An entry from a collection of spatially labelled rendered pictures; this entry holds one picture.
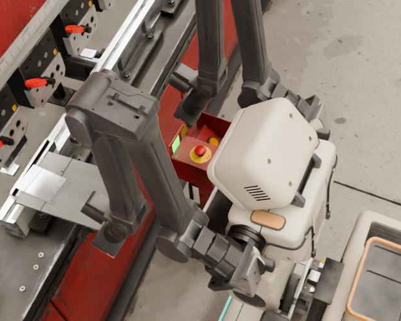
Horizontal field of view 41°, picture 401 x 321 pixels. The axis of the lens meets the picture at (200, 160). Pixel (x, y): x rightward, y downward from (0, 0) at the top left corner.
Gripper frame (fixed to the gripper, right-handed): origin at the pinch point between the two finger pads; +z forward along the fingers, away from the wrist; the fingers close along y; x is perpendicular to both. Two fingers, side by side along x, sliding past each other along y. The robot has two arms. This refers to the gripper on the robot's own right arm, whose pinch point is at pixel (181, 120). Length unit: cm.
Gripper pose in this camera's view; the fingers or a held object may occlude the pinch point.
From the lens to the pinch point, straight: 159.9
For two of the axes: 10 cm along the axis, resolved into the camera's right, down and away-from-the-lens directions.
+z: -3.6, 3.5, 8.6
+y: -4.3, 7.6, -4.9
